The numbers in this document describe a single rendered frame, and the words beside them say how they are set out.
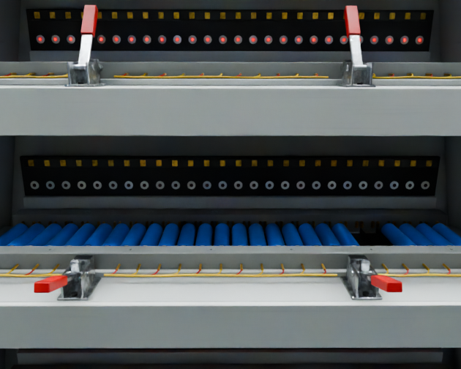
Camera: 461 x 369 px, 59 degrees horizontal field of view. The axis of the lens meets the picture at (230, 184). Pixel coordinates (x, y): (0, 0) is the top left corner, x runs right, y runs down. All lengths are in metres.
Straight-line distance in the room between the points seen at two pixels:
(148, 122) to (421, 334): 0.32
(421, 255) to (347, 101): 0.17
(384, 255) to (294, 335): 0.12
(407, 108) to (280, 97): 0.12
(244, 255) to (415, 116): 0.21
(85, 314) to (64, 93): 0.20
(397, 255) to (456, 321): 0.08
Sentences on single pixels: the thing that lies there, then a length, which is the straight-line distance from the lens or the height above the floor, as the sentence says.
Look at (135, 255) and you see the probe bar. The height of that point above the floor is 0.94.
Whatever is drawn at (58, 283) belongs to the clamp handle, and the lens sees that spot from 0.36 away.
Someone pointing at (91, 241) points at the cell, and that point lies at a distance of 0.48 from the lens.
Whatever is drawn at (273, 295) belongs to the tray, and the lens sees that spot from 0.39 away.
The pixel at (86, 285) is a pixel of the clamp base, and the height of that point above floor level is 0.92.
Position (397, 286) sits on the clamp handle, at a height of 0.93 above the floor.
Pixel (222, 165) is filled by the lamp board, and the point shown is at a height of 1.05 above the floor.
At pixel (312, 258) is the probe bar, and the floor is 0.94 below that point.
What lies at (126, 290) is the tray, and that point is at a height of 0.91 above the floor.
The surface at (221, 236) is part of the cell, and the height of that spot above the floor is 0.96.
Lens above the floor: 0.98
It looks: 5 degrees up
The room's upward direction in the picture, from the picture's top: straight up
